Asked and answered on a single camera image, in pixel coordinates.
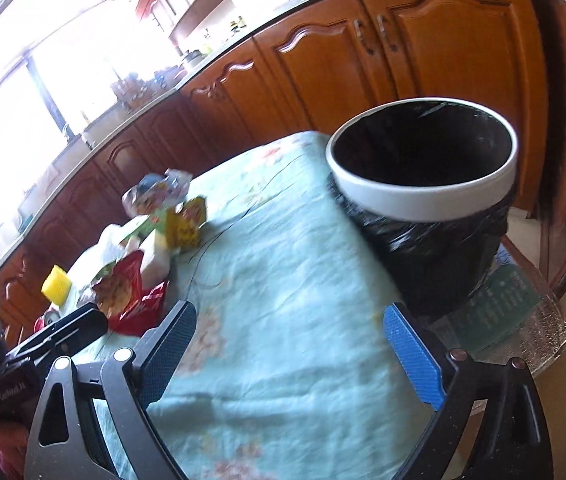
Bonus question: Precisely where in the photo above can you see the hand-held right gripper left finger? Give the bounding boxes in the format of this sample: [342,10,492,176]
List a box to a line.
[23,300,198,480]

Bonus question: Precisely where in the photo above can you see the metal cabinet handle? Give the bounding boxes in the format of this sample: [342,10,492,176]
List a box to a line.
[377,14,400,54]
[354,19,376,57]

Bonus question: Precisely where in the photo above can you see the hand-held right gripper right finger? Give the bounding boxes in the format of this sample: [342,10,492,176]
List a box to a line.
[383,302,556,480]

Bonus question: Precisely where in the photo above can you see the kitchen window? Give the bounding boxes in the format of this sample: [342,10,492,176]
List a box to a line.
[0,5,188,241]

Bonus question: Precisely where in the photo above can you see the teal floral tablecloth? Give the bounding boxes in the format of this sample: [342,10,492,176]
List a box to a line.
[60,130,468,480]

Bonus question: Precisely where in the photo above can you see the clear colourful plastic wrapper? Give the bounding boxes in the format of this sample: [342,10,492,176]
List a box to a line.
[122,169,194,218]

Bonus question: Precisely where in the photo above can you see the red snack packet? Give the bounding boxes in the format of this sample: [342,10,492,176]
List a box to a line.
[90,250,171,336]

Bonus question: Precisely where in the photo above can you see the green printed paper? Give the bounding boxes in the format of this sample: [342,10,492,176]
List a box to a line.
[450,260,541,346]

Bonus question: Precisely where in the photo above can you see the grey kitchen countertop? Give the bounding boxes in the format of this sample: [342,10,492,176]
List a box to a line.
[0,0,528,271]

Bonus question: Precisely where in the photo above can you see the green packet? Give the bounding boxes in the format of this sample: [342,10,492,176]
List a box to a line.
[133,212,168,238]

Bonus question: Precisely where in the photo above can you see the yellow drink carton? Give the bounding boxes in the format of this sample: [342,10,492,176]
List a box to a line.
[163,195,208,251]

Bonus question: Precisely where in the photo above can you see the wooden lower kitchen cabinets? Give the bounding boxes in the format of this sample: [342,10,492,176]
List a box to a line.
[0,0,551,356]

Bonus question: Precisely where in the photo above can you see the red crushed drink can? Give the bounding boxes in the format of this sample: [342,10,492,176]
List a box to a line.
[33,309,64,334]

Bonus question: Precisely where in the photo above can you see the white tissue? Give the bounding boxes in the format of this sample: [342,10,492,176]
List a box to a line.
[138,232,176,291]

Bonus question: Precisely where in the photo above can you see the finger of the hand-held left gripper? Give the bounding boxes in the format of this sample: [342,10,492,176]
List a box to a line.
[5,304,110,367]

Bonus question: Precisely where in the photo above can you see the person's left hand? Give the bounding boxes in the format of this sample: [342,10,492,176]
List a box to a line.
[0,417,31,480]

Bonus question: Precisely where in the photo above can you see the white bin with black bag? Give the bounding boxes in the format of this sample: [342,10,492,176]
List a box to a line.
[325,97,518,318]

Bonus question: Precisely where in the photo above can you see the yellow foam net sleeve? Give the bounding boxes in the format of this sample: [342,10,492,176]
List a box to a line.
[41,265,74,306]

